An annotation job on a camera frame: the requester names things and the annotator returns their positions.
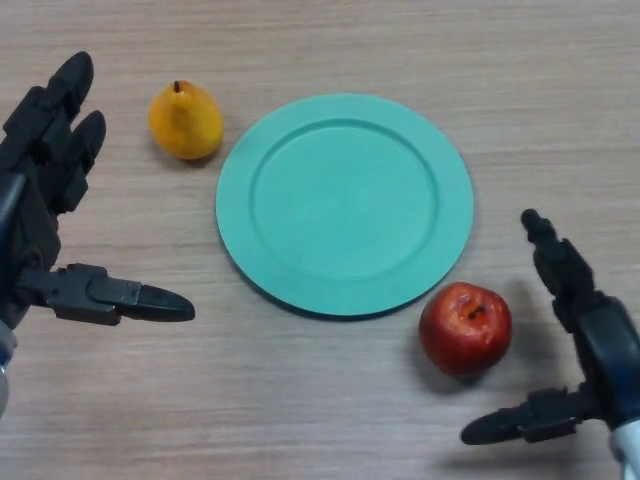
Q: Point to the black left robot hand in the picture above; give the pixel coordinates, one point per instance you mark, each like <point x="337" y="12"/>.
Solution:
<point x="35" y="200"/>

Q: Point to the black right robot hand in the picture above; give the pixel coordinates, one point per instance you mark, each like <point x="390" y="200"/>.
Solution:
<point x="607" y="350"/>

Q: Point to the red apple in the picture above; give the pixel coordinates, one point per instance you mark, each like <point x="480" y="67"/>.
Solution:
<point x="465" y="335"/>

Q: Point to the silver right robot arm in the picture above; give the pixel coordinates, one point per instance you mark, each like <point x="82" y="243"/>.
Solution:
<point x="630" y="450"/>

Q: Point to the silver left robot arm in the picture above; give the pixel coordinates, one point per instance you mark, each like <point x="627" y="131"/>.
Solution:
<point x="4" y="370"/>

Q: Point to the green round plate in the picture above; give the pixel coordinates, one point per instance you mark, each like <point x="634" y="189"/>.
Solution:
<point x="345" y="210"/>

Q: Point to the yellow pear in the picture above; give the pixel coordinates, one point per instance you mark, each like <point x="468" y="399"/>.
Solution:
<point x="187" y="125"/>

